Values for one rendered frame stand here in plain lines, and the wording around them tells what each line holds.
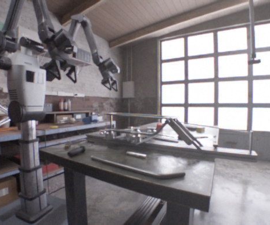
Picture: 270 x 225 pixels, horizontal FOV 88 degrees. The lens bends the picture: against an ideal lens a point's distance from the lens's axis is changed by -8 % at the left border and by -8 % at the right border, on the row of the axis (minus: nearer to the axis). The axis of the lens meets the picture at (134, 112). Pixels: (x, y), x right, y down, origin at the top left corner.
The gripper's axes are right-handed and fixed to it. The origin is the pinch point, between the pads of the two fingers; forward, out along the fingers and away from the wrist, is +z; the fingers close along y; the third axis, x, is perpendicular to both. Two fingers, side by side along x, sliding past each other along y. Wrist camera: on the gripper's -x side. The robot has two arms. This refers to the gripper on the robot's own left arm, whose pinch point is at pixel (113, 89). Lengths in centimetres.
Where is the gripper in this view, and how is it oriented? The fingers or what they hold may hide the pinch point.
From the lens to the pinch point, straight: 110.1
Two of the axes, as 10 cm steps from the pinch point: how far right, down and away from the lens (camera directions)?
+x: -8.2, 4.9, 3.0
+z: 4.7, 8.7, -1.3
